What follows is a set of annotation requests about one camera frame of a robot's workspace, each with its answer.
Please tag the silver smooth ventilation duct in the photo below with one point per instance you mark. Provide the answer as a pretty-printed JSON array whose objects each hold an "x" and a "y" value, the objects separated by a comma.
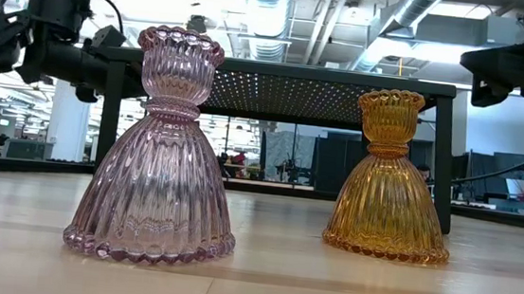
[{"x": 417, "y": 3}]

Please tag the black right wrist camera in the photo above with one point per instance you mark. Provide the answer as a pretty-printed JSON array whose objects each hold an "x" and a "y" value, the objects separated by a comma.
[{"x": 488, "y": 93}]

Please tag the silver corrugated ventilation duct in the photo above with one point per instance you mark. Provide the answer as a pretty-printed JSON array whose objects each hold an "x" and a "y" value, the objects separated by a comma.
[{"x": 268, "y": 19}]

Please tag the person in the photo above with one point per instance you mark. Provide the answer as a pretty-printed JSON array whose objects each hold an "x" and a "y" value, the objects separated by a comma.
[{"x": 425, "y": 173}]

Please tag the black perforated metal shelf riser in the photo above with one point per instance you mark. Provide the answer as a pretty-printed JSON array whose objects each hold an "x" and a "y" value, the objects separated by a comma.
[{"x": 297, "y": 71}]

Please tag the pink ribbed glass candle holder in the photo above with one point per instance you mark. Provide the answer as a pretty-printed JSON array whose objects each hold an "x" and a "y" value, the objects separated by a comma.
[{"x": 159, "y": 181}]

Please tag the black table edge rail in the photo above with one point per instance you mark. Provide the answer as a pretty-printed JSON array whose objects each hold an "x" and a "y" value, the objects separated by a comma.
[{"x": 27, "y": 166}]

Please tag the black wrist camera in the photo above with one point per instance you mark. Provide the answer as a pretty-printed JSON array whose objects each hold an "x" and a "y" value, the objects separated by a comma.
[
  {"x": 109, "y": 37},
  {"x": 488, "y": 93}
]

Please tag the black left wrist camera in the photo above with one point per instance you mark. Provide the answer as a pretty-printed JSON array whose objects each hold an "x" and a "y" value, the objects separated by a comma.
[{"x": 109, "y": 37}]

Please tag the white round column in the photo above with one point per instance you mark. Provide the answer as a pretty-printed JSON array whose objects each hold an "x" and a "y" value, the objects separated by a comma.
[{"x": 68, "y": 125}]

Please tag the black partition panel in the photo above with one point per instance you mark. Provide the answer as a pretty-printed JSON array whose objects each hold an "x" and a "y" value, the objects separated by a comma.
[{"x": 332, "y": 162}]

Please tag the amber ribbed glass candle holder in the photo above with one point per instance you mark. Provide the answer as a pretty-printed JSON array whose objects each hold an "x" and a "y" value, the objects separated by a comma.
[{"x": 386, "y": 201}]

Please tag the grey cabinet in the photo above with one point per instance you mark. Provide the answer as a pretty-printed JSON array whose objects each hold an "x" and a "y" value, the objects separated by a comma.
[{"x": 28, "y": 150}]

